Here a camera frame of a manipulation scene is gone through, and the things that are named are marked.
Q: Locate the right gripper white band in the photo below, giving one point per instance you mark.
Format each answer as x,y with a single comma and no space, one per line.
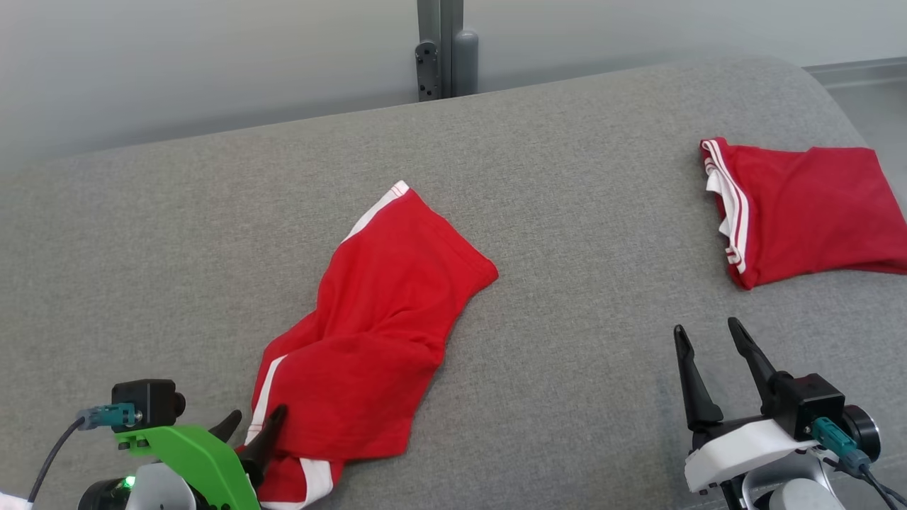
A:
744,450

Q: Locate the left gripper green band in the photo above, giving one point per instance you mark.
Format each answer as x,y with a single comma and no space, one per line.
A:
198,457

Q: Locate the red shorts with white stripes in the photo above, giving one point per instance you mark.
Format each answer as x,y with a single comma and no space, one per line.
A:
382,333

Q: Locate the red jersey with black lettering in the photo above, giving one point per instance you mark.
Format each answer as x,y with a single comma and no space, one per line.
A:
815,212

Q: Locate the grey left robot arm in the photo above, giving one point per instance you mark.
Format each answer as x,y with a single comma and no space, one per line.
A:
166,492

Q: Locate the grey fabric sofa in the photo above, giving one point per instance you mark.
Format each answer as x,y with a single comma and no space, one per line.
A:
567,354

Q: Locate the grey rounded cylinder cap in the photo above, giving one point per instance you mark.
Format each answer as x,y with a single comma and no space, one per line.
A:
465,64

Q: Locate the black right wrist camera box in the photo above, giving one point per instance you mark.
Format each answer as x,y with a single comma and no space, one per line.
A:
808,404

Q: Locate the grey wall baseboard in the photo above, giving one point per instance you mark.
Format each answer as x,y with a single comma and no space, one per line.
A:
864,72

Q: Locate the grey bracket plate with holes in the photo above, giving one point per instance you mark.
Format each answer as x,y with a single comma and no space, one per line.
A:
427,71

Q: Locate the grey metal wall post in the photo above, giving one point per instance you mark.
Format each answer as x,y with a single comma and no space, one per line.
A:
441,28

